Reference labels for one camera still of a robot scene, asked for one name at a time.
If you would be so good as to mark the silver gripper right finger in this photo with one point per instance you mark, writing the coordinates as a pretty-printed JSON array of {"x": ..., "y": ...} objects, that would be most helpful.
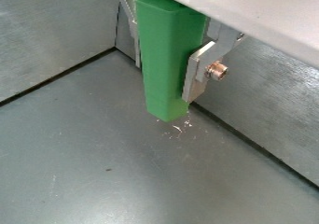
[{"x": 204, "y": 63}]

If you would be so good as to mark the green hexagon peg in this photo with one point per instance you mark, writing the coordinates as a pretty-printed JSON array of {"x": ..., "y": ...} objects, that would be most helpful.
[{"x": 170, "y": 32}]

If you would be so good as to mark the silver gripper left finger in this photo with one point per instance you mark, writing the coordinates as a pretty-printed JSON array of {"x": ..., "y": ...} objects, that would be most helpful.
[{"x": 129, "y": 10}]

